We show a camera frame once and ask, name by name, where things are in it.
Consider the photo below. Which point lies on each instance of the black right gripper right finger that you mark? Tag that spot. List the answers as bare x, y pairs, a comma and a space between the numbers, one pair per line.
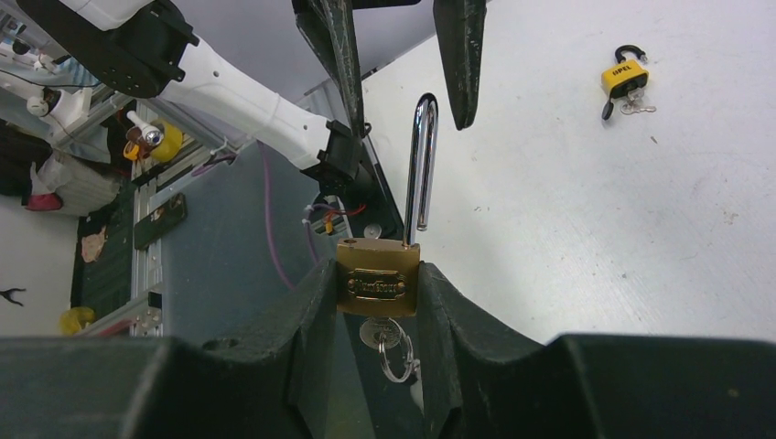
483, 379

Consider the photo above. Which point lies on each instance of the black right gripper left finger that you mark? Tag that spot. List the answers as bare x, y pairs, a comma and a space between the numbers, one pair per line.
268, 379

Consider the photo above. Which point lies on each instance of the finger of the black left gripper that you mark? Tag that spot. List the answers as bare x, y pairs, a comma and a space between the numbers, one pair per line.
459, 30
328, 28

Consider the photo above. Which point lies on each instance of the silver key of brass padlock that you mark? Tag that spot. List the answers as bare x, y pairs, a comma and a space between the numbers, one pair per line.
384, 334

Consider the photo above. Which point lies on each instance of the brass padlock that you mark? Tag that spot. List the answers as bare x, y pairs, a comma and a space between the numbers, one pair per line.
379, 277

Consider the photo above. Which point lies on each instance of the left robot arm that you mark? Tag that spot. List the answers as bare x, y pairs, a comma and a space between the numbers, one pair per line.
147, 49

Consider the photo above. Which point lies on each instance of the yellow padlock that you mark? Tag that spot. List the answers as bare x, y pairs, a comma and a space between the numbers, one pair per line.
626, 76

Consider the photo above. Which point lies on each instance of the silver keys of yellow padlock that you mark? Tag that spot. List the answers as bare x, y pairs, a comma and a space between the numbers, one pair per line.
634, 103

